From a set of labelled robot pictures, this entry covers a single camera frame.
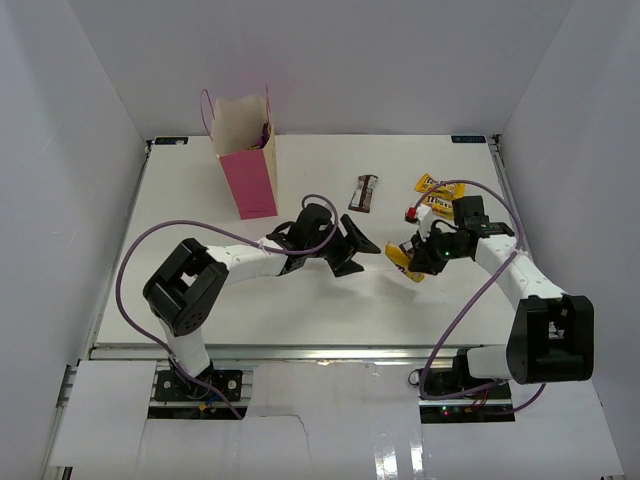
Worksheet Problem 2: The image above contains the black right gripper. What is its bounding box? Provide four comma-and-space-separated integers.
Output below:
409, 224, 468, 276

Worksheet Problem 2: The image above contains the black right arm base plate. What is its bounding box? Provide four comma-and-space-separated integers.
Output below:
419, 368, 515, 425

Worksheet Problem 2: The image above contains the brown chocolate bar centre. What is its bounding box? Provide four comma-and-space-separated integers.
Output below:
348, 174, 379, 213

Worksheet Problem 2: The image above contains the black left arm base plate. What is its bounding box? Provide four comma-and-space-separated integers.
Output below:
152, 370, 243, 402

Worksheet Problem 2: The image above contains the yellow snack bar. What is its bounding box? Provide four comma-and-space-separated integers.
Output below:
384, 243, 425, 283

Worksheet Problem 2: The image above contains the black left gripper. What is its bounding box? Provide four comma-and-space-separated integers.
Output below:
304, 214, 379, 277

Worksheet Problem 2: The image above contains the blue label left corner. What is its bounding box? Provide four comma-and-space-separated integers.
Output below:
153, 136, 189, 146

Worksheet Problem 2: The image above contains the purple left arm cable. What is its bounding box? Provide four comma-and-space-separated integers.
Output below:
115, 193, 339, 419

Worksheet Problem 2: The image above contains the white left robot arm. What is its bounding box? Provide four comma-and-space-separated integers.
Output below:
143, 203, 381, 399

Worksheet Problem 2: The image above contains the dark blue purple snack bag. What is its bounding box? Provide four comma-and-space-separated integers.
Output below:
249, 121, 272, 151

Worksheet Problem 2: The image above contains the blue label corner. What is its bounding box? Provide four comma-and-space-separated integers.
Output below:
153, 136, 189, 146
450, 135, 486, 144

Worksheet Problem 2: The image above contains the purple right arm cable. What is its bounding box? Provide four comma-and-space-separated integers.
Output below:
412, 180, 547, 415

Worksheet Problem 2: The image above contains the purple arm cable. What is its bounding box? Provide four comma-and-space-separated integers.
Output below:
115, 193, 339, 419
412, 180, 547, 415

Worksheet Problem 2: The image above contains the pink cream paper bag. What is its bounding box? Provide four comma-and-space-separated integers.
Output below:
199, 89, 278, 220

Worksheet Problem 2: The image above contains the yellow M&M packet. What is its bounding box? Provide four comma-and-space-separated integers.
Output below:
414, 173, 465, 200
423, 195, 454, 221

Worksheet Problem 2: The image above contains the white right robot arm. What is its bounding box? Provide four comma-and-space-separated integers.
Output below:
406, 195, 594, 399

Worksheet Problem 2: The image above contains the blue label right corner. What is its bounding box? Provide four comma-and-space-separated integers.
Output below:
450, 135, 486, 144

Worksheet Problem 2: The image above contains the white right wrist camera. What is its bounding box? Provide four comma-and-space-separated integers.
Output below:
405, 203, 436, 241

